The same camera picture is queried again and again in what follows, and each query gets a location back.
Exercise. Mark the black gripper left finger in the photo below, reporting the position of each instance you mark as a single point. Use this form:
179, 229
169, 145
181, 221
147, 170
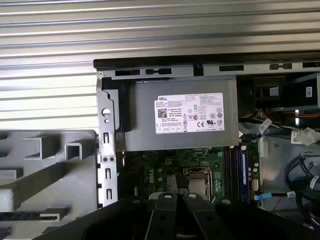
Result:
163, 212

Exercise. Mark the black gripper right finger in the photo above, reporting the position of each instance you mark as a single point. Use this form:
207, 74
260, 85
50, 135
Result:
200, 215

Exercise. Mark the black RAM slot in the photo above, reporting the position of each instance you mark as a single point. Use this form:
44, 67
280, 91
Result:
238, 175

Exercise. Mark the dark blue RAM stick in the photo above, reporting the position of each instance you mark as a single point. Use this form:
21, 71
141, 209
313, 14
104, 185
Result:
245, 175

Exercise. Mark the silver CPU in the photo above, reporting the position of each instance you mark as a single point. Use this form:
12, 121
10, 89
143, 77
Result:
196, 185

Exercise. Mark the green motherboard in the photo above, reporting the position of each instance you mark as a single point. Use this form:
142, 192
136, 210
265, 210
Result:
155, 175

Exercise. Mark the CPU socket with metal cover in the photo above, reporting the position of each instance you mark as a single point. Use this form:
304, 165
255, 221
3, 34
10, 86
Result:
186, 172

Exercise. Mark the black open PC case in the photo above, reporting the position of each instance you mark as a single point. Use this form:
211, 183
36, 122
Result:
107, 150

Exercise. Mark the grey power supply unit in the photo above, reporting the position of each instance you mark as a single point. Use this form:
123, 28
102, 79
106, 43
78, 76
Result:
140, 112

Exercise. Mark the white power supply label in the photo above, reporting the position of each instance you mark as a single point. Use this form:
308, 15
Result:
190, 112

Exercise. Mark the grey plastic parts rack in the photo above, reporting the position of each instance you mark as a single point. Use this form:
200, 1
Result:
50, 175

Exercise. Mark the grey metal drive cage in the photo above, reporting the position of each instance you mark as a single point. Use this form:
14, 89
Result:
300, 90

